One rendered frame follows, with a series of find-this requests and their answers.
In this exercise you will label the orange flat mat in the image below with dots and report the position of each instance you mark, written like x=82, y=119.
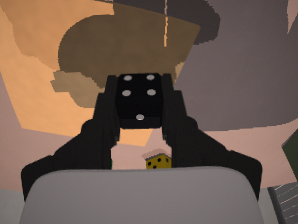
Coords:
x=56, y=55

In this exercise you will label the black die with white pips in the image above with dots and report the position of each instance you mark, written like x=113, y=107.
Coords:
x=139, y=101

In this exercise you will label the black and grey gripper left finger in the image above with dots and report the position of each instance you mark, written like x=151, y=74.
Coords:
x=90, y=149

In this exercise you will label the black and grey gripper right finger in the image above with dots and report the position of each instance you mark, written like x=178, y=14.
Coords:
x=188, y=143

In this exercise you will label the yellow die with black pips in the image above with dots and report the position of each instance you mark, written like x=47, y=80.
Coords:
x=161, y=161

